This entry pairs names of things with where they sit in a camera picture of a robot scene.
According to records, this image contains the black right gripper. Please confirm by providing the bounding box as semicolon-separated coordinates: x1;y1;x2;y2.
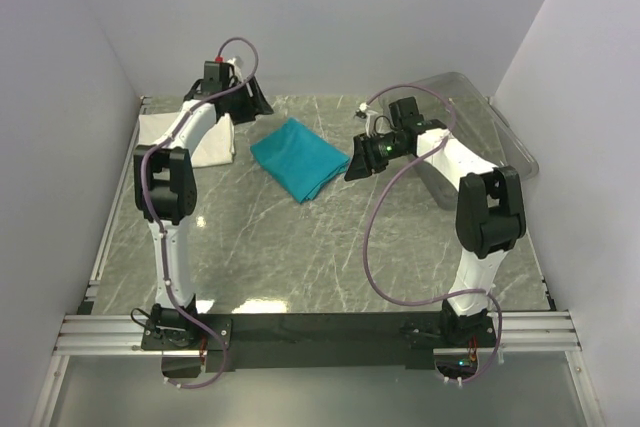
345;131;410;182

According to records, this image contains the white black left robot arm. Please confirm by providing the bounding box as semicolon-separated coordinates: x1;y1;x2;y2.
133;56;273;349

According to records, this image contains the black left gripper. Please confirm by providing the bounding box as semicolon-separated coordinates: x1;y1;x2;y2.
225;77;274;127

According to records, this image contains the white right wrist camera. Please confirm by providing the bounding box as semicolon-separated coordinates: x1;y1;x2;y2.
354;102;382;137

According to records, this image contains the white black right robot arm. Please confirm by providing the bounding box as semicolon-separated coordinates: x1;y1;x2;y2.
344;97;526;346

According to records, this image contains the folded white t-shirt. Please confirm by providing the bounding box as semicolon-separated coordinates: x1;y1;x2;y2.
138;112;235;168

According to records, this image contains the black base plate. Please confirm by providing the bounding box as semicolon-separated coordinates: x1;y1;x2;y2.
141;312;496;372

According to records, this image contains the aluminium front rail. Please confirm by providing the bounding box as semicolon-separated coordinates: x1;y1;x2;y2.
54;312;581;356

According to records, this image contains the teal t-shirt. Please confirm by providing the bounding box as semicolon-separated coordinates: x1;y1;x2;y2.
250;118;350;204

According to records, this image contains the clear plastic bin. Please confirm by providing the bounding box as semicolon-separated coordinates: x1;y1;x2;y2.
394;72;539;181

